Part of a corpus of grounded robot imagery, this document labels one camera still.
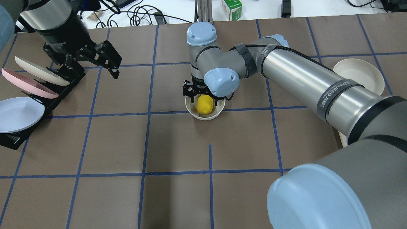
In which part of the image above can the cream round plate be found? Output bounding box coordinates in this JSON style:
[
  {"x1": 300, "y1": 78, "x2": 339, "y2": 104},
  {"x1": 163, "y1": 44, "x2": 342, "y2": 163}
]
[{"x1": 333, "y1": 59, "x2": 385, "y2": 95}]

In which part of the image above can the black dish rack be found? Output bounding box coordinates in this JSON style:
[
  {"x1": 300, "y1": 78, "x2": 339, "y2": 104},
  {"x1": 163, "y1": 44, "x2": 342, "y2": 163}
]
[{"x1": 0, "y1": 56, "x2": 85, "y2": 150}]

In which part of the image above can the cream rectangular tray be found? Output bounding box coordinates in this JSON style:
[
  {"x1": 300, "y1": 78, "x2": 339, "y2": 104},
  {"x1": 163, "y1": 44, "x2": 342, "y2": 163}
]
[{"x1": 337, "y1": 130, "x2": 348, "y2": 148}]

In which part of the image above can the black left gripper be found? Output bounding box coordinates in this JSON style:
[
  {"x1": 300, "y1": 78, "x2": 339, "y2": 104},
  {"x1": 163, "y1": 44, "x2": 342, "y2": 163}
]
[{"x1": 43, "y1": 40, "x2": 122, "y2": 79}]

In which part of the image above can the cream plate in rack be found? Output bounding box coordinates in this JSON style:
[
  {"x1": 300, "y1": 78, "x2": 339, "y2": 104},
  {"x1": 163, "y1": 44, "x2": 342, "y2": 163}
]
[{"x1": 15, "y1": 56, "x2": 70, "y2": 87}]

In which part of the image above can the yellow lemon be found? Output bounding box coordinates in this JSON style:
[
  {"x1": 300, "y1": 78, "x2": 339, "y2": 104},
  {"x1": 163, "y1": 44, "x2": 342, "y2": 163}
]
[{"x1": 196, "y1": 94, "x2": 214, "y2": 115}]

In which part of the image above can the white bowl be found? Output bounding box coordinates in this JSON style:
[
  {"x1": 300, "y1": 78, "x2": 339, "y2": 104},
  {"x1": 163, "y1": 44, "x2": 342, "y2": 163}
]
[{"x1": 184, "y1": 94, "x2": 225, "y2": 121}]

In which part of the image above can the aluminium frame post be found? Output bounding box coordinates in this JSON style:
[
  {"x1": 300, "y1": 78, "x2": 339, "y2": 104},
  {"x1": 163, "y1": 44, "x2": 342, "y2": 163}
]
[{"x1": 194, "y1": 0, "x2": 213, "y2": 24}]

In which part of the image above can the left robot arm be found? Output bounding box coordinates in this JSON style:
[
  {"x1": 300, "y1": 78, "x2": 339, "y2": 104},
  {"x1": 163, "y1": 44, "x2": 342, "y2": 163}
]
[{"x1": 1, "y1": 0, "x2": 122, "y2": 79}]

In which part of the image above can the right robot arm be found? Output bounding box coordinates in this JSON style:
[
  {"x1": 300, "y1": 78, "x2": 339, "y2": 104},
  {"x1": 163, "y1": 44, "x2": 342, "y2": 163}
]
[{"x1": 183, "y1": 22, "x2": 407, "y2": 229}]

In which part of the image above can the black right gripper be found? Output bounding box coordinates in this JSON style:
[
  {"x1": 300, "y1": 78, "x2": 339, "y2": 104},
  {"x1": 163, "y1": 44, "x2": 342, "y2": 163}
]
[{"x1": 182, "y1": 80, "x2": 235, "y2": 107}]

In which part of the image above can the blue plate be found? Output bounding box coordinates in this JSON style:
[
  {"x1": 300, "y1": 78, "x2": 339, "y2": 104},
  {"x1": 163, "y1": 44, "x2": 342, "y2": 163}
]
[{"x1": 0, "y1": 97, "x2": 45, "y2": 134}]

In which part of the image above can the pink plate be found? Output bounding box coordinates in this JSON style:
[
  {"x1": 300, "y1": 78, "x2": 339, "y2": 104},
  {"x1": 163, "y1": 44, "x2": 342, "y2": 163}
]
[{"x1": 1, "y1": 68, "x2": 59, "y2": 99}]

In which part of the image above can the black power adapter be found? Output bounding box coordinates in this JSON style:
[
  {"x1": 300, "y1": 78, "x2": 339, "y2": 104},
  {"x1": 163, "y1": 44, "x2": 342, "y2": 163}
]
[{"x1": 115, "y1": 0, "x2": 136, "y2": 9}]

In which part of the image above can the green white carton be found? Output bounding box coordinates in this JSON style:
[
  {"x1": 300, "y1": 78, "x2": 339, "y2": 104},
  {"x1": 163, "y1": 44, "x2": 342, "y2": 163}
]
[{"x1": 220, "y1": 0, "x2": 243, "y2": 21}]

